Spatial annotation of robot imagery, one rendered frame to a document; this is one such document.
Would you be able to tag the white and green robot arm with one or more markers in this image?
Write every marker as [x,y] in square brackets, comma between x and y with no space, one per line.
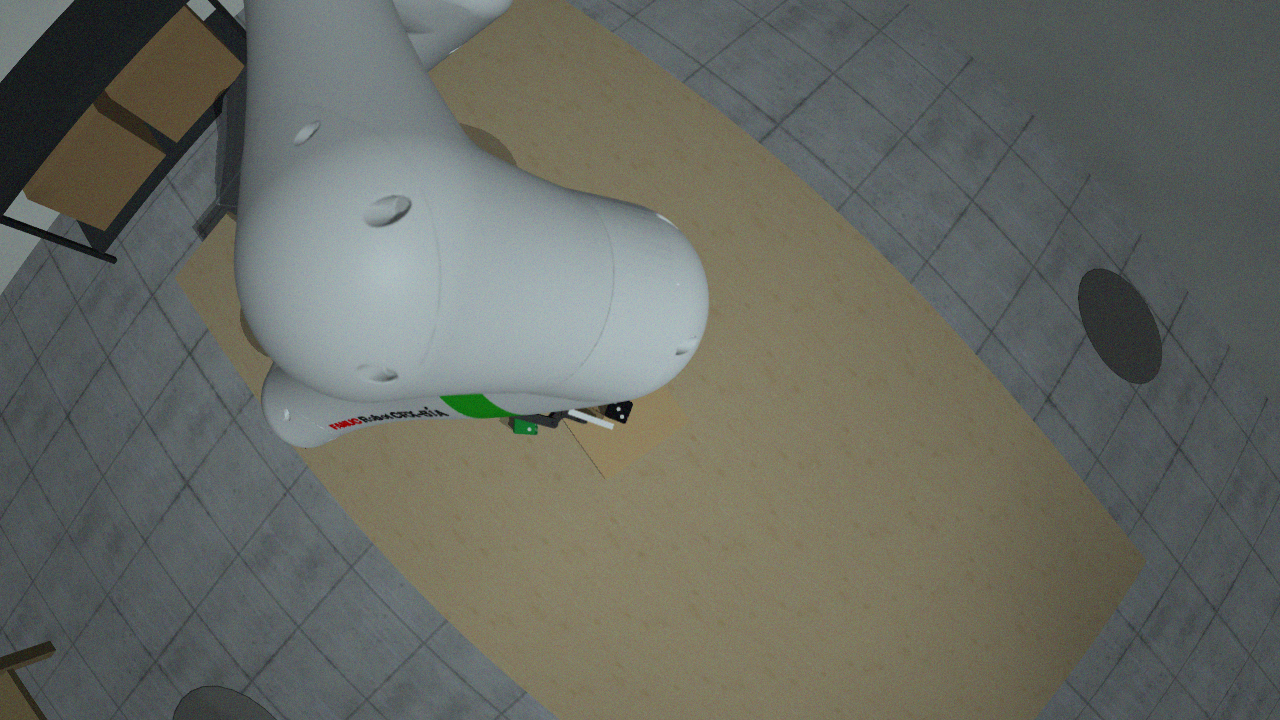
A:
[381,255]

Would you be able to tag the tan square mat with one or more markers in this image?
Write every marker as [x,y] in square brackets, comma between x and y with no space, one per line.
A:
[653,418]

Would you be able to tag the black die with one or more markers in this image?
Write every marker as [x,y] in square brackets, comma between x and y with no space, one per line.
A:
[619,411]

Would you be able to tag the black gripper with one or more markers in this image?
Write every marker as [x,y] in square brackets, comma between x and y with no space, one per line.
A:
[554,418]

